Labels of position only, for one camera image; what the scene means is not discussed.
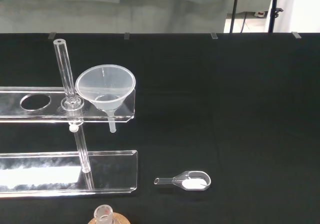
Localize clear acrylic funnel stand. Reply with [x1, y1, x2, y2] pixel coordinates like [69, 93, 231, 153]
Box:
[0, 39, 139, 194]

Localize clear glass weighing funnel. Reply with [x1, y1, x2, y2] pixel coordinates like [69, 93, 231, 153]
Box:
[153, 170, 212, 191]

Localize black bench cloth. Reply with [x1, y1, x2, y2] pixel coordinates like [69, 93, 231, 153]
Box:
[0, 32, 320, 224]

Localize grey fabric curtain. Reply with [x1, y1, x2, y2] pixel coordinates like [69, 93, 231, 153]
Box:
[0, 0, 276, 34]

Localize clear round-bottom flask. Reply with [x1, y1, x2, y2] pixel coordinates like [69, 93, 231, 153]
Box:
[93, 204, 114, 224]

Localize black tripod pole with clamp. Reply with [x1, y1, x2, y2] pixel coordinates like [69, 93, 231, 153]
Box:
[268, 0, 285, 33]

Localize cork ring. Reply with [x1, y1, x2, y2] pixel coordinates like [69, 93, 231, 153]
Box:
[87, 211, 131, 224]

